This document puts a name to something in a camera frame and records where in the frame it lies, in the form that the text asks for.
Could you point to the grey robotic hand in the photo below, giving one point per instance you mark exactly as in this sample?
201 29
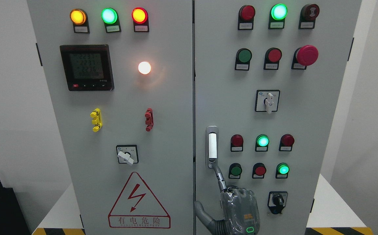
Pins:
241 215

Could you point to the silver door handle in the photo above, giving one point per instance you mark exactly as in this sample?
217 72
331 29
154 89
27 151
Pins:
211 152

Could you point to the grey electrical cabinet right door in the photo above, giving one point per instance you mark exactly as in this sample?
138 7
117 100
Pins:
226 98

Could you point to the grey electrical cabinet door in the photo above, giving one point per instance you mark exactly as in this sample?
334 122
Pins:
166 152
226 98

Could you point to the grey electrical cabinet left door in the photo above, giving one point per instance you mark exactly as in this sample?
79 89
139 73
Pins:
166 152

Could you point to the red push button lower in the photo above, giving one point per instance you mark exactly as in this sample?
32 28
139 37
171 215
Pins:
259 171

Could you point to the red push button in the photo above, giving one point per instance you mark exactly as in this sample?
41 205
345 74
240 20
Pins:
259 171
272 58

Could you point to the lit green push button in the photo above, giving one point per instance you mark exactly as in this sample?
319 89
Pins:
282 171

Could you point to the red indicator lamp middle left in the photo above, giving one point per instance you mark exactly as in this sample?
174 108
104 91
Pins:
236 143

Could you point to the red indicator lamp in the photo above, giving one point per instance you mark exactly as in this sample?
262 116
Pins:
140 19
246 16
236 143
286 142

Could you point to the green indicator lamp middle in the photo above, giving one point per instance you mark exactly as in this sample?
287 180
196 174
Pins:
261 143

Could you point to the green indicator lamp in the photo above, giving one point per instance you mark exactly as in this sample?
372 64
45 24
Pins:
261 143
277 16
111 21

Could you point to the red indicator lamp middle right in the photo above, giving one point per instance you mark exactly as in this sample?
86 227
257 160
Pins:
286 142

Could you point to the white platform with hazard stripes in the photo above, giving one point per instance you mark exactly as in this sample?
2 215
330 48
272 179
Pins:
330 215

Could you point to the red electric hazard warning sticker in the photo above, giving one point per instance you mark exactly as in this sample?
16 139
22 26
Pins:
138 207

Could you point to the red terminal connector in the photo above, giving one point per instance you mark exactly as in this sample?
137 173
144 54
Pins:
149 122

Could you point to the green push button upper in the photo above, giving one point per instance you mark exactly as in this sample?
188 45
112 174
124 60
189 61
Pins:
243 58

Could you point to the red push button upper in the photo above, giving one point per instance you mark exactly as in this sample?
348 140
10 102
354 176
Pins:
272 58

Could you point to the red emergency stop button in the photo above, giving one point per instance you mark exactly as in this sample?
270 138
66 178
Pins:
304 56

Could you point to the yellow terminal connector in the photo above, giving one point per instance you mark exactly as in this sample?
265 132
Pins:
96 119

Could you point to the white glowing indicator lamp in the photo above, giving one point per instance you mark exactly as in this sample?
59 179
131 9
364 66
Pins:
144 67

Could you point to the red indicator lamp top right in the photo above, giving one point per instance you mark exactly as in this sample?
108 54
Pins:
246 16

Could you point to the green indicator lamp top right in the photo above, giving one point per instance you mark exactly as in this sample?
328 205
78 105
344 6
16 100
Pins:
277 16

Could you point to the black digital power meter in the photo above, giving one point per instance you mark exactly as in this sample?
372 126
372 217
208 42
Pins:
87 67

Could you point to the dark red buzzer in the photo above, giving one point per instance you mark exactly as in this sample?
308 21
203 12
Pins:
308 16

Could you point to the red indicator lamp top left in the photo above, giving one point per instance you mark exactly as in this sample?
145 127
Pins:
140 19

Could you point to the green indicator lamp top left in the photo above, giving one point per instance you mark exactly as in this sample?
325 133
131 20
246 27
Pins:
111 21

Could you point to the black box with antenna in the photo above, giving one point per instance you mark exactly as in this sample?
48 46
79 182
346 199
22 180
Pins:
12 221

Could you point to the yellow indicator lamp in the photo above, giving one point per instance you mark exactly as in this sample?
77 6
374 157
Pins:
79 19

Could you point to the black rotary switch lower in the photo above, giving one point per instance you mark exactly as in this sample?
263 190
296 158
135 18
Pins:
277 201

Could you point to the white rotary switch upper right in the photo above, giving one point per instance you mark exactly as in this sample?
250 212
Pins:
267 101

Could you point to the white rotary switch left door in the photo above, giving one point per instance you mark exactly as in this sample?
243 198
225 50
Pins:
127 154

